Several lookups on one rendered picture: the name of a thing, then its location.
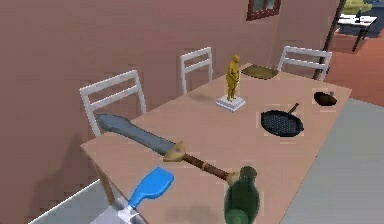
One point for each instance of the dark green glass bottle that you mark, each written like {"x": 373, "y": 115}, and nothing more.
{"x": 241, "y": 200}

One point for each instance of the light brown wooden table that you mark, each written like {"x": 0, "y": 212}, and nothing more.
{"x": 213, "y": 140}

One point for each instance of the white slatted chair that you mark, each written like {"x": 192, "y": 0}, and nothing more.
{"x": 305, "y": 58}
{"x": 110, "y": 91}
{"x": 196, "y": 63}

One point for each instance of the golden figure statue white base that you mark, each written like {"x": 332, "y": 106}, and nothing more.
{"x": 232, "y": 80}

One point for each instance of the grey blade sword brown hilt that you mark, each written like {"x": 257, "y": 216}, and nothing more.
{"x": 133, "y": 131}

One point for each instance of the olive brown place mat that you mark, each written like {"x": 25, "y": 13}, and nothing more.
{"x": 259, "y": 71}

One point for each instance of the black frying pan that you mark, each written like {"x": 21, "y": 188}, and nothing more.
{"x": 281, "y": 123}

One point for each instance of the dark red framed window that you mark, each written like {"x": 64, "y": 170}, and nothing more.
{"x": 263, "y": 7}

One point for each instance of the dark brown small bowl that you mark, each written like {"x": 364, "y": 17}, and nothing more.
{"x": 324, "y": 99}

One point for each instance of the white top black table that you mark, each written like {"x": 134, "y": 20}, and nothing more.
{"x": 358, "y": 21}

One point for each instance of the black door frame post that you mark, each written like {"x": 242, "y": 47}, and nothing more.
{"x": 330, "y": 36}

